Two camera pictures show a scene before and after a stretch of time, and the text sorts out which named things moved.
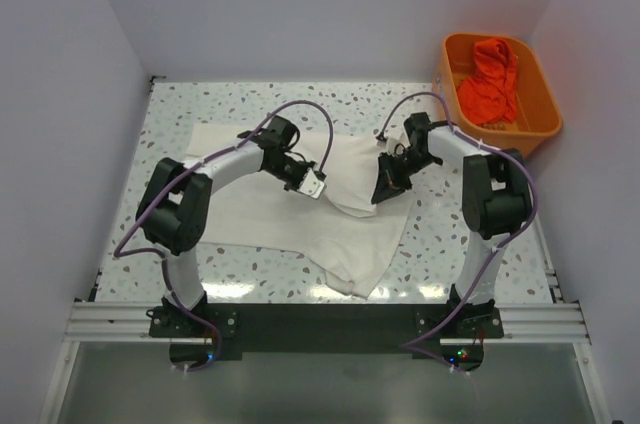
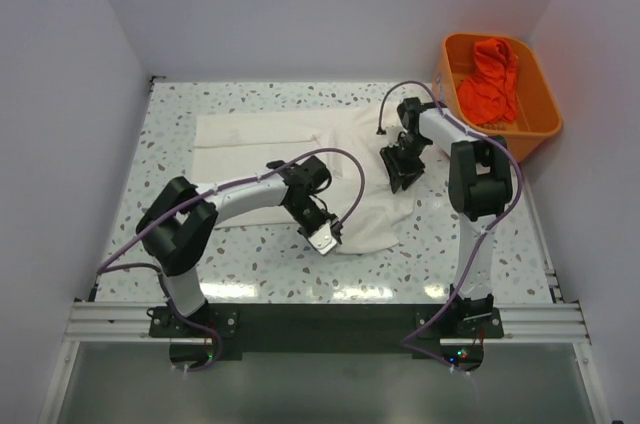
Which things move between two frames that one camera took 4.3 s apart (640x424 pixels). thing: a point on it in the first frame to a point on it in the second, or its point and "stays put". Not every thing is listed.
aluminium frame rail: [524, 322] stays put
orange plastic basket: [495, 88] stays put
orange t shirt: [490, 97] stays put
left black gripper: [306, 165] to [327, 217]
